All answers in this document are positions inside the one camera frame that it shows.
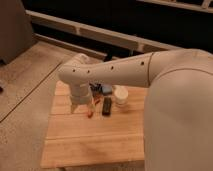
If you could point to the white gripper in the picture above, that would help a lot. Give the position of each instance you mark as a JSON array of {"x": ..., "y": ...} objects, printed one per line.
[{"x": 80, "y": 95}]

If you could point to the dark ceramic bowl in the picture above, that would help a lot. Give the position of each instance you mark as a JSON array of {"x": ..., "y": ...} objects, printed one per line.
[{"x": 100, "y": 89}]

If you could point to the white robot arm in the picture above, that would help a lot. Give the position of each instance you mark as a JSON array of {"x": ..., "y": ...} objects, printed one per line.
[{"x": 178, "y": 108}]

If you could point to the black rectangular remote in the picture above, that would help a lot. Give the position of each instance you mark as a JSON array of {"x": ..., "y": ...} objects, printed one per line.
[{"x": 106, "y": 109}]

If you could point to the wooden board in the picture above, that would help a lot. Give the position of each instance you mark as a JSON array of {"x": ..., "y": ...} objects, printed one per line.
[{"x": 73, "y": 139}]

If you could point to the white plastic cup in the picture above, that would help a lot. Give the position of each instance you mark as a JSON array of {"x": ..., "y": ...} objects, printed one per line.
[{"x": 120, "y": 95}]

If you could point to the grey cabinet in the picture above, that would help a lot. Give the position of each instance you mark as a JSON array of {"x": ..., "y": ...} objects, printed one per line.
[{"x": 16, "y": 32}]

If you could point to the orange handled tool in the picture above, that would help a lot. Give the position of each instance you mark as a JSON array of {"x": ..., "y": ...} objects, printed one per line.
[{"x": 95, "y": 101}]

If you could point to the white shelf rail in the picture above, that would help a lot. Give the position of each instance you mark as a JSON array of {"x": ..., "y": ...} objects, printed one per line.
[{"x": 99, "y": 34}]

